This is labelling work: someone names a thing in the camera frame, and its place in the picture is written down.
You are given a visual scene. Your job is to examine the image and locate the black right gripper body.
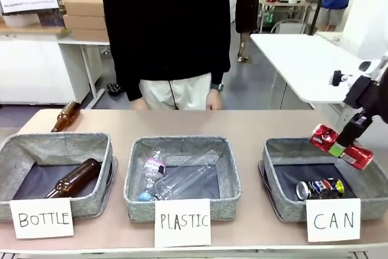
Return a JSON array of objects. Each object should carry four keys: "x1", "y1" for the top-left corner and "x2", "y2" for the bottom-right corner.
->
[{"x1": 362, "y1": 69, "x2": 388, "y2": 123}]

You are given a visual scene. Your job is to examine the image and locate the crushed red can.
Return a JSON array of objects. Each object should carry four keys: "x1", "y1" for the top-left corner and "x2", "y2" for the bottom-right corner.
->
[{"x1": 309, "y1": 124, "x2": 375, "y2": 171}]

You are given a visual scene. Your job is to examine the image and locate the large clear plastic bottle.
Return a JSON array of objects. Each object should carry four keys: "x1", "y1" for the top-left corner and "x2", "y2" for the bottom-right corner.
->
[{"x1": 151, "y1": 149, "x2": 221, "y2": 201}]

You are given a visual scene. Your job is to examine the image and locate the brown glass bottle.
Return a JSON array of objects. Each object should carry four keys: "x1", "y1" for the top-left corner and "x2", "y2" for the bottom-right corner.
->
[
  {"x1": 44, "y1": 158, "x2": 102, "y2": 199},
  {"x1": 50, "y1": 101, "x2": 82, "y2": 133}
]

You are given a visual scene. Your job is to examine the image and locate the person's right forearm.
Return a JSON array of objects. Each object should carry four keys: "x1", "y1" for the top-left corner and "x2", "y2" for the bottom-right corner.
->
[{"x1": 119, "y1": 67, "x2": 143, "y2": 102}]

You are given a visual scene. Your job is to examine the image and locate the person's left forearm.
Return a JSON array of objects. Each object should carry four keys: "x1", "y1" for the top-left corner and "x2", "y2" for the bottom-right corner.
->
[{"x1": 210, "y1": 58, "x2": 232, "y2": 86}]

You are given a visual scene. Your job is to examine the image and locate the crushed blue soda can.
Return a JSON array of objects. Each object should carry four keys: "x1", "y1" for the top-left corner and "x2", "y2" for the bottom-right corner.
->
[{"x1": 296, "y1": 178, "x2": 346, "y2": 201}]

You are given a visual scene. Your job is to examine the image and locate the white paper sign CAN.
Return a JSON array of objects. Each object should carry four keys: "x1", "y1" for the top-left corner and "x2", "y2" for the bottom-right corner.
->
[{"x1": 305, "y1": 198, "x2": 361, "y2": 243}]

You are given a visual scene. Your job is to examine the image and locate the grey fabric basket labelled can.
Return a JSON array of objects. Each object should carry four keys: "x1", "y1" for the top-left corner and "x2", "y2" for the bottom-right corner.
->
[{"x1": 258, "y1": 136, "x2": 388, "y2": 223}]

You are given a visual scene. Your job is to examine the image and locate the grey fabric basket labelled plastic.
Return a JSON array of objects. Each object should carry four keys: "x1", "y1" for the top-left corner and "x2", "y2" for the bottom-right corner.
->
[{"x1": 123, "y1": 136, "x2": 243, "y2": 223}]

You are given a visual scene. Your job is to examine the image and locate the grey fabric basket labelled bottle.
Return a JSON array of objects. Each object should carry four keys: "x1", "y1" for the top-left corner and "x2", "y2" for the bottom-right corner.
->
[{"x1": 0, "y1": 132, "x2": 118, "y2": 223}]

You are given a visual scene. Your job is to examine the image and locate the person's left hand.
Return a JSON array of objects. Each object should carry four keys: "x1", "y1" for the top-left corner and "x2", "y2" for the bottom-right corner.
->
[{"x1": 206, "y1": 89, "x2": 224, "y2": 110}]

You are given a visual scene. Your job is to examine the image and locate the person's right hand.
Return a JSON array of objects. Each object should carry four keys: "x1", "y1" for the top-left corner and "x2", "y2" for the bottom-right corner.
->
[{"x1": 132, "y1": 98, "x2": 149, "y2": 110}]

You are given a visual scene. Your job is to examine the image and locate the black knob with white stub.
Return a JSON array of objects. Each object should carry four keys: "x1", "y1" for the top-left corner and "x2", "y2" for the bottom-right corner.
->
[{"x1": 329, "y1": 70, "x2": 354, "y2": 87}]

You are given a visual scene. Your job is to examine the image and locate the white side table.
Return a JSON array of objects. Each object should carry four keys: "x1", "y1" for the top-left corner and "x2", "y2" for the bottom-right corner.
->
[{"x1": 250, "y1": 33, "x2": 364, "y2": 110}]

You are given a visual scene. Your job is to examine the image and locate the black stand pole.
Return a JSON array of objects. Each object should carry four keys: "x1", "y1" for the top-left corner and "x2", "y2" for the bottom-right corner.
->
[{"x1": 309, "y1": 0, "x2": 331, "y2": 37}]

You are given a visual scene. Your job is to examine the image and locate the grey chair back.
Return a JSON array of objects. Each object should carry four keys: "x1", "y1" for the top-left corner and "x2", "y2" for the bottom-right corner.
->
[{"x1": 269, "y1": 19, "x2": 309, "y2": 35}]

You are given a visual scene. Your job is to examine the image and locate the cluttered background workbench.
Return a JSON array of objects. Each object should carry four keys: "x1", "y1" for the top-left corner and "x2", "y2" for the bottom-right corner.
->
[{"x1": 259, "y1": 0, "x2": 313, "y2": 34}]

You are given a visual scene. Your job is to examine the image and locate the bystander in black skirt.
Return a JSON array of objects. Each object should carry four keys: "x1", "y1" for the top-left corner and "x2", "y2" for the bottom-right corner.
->
[{"x1": 227, "y1": 0, "x2": 261, "y2": 62}]

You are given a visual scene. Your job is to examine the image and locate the person's white trousers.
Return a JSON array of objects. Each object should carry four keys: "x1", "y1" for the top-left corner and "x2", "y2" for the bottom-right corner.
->
[{"x1": 139, "y1": 73, "x2": 212, "y2": 110}]

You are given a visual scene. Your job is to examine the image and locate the white paper sign PLASTIC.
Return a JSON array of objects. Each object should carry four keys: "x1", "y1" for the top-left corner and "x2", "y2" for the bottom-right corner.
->
[{"x1": 153, "y1": 198, "x2": 212, "y2": 248}]

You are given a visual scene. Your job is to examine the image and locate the crushed bottle with pink label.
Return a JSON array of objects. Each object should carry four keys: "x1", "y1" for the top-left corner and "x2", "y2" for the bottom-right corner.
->
[{"x1": 138, "y1": 148, "x2": 167, "y2": 201}]

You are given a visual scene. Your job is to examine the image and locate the person's black sweater torso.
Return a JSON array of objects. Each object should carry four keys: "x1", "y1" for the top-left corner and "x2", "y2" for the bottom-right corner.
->
[{"x1": 102, "y1": 0, "x2": 232, "y2": 102}]

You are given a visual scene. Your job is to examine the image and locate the white desk with legs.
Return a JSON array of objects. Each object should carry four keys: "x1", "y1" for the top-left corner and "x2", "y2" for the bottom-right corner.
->
[{"x1": 57, "y1": 36, "x2": 112, "y2": 110}]

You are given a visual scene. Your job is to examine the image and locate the flat cardboard box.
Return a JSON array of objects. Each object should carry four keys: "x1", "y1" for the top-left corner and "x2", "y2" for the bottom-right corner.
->
[
  {"x1": 62, "y1": 15, "x2": 107, "y2": 31},
  {"x1": 71, "y1": 28, "x2": 110, "y2": 42}
]

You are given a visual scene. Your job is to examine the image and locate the large cardboard box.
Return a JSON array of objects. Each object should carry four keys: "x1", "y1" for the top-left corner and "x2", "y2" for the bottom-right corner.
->
[{"x1": 64, "y1": 0, "x2": 105, "y2": 17}]

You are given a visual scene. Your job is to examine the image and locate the white paper sign BOTTLE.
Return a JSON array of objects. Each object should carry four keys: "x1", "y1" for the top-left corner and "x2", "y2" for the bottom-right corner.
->
[{"x1": 8, "y1": 197, "x2": 75, "y2": 239}]

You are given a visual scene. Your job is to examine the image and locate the white cabinet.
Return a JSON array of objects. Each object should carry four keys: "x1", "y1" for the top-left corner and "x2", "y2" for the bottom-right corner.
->
[{"x1": 0, "y1": 33, "x2": 92, "y2": 105}]

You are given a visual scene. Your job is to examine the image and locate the wooden board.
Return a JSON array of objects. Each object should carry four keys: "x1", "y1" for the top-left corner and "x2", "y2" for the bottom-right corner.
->
[{"x1": 0, "y1": 25, "x2": 73, "y2": 37}]

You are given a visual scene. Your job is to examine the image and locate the white tub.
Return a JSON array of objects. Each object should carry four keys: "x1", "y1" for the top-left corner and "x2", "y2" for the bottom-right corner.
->
[{"x1": 2, "y1": 13, "x2": 42, "y2": 28}]

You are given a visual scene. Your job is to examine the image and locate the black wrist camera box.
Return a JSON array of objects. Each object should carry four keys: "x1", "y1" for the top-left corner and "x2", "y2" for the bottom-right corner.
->
[{"x1": 343, "y1": 75, "x2": 374, "y2": 110}]

